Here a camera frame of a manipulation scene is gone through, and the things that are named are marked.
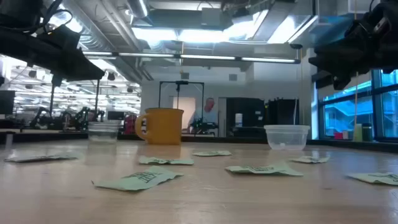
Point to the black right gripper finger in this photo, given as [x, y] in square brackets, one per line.
[330, 74]
[326, 59]

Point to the green stevia sweetener packet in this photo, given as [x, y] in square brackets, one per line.
[136, 182]
[376, 179]
[37, 157]
[264, 170]
[309, 160]
[164, 161]
[211, 153]

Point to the black hanging spotlight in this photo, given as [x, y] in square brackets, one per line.
[32, 74]
[130, 90]
[111, 76]

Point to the blue glass window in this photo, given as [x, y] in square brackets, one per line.
[342, 115]

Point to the small black monitor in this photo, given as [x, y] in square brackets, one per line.
[115, 115]

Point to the clear plastic cup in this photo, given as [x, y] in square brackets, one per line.
[102, 133]

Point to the black cabinet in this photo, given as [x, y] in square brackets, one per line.
[252, 112]
[283, 112]

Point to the red cart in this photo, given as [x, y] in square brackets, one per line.
[130, 124]

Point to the small red box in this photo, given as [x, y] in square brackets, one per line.
[338, 136]

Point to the small white box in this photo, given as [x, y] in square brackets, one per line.
[345, 135]

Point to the pale green cup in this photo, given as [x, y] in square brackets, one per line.
[357, 135]

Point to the dark green bottle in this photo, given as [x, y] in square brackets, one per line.
[367, 133]

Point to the wooden background table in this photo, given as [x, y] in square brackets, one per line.
[37, 131]

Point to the clear plastic bowl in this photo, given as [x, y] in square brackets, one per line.
[286, 138]

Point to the yellow mug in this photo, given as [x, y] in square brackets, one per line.
[164, 126]

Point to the pale pink board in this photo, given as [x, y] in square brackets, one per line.
[185, 109]

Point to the white paper label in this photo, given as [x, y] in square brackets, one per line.
[238, 120]

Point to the grey ceiling box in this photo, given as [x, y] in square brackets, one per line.
[211, 17]

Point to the standing person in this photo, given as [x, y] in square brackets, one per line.
[207, 113]

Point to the black background rig frame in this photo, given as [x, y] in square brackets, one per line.
[97, 93]
[182, 82]

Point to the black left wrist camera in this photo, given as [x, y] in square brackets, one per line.
[59, 37]

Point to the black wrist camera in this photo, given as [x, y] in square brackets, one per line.
[367, 29]
[59, 37]

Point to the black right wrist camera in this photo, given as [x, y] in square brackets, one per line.
[367, 29]

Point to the round metal ceiling duct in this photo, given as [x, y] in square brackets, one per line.
[138, 7]

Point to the small white post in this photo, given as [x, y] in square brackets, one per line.
[9, 140]

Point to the grey wall vent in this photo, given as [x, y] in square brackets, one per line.
[233, 77]
[185, 76]

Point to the black aluminium table frame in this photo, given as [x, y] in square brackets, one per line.
[217, 140]

